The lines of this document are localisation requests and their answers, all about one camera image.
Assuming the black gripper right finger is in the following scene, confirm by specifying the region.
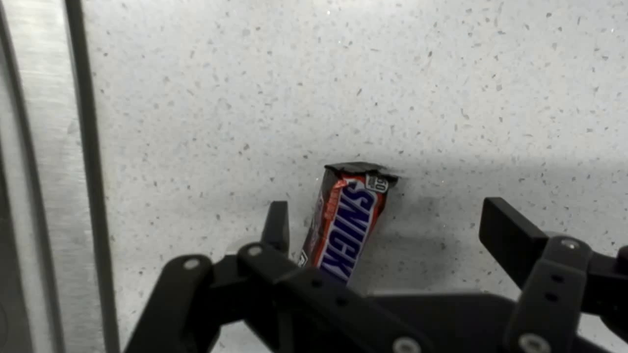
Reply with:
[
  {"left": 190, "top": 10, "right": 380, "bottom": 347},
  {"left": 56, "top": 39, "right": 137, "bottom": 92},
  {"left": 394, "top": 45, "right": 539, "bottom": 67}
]
[{"left": 478, "top": 198, "right": 628, "bottom": 353}]

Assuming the Snickers chocolate bar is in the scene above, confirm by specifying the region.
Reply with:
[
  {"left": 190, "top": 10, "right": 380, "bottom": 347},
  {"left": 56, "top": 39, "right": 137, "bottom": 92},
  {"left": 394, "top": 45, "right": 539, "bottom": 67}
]
[{"left": 298, "top": 163, "right": 398, "bottom": 284}]

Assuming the stainless steel double sink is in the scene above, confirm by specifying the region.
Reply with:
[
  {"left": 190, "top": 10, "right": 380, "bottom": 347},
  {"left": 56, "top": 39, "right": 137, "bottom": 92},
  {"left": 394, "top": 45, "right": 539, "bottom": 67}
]
[{"left": 0, "top": 0, "right": 119, "bottom": 353}]

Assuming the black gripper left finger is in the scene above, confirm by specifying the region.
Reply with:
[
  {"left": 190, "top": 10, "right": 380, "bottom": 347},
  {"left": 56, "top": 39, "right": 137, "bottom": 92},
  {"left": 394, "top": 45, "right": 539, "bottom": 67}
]
[{"left": 123, "top": 202, "right": 431, "bottom": 353}]

